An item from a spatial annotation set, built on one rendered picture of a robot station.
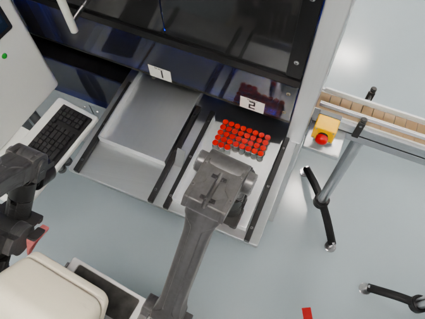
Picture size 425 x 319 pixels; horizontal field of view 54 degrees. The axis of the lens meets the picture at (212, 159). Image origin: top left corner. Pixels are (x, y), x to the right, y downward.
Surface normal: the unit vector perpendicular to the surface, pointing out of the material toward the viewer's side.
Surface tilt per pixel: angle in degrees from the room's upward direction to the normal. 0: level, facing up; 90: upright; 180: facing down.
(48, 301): 42
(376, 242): 0
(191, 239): 57
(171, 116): 0
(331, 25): 90
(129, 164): 0
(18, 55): 90
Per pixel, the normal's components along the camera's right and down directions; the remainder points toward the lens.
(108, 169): -0.02, -0.44
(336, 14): -0.40, 0.83
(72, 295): 0.31, -0.86
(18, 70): 0.87, 0.44
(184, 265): -0.34, 0.44
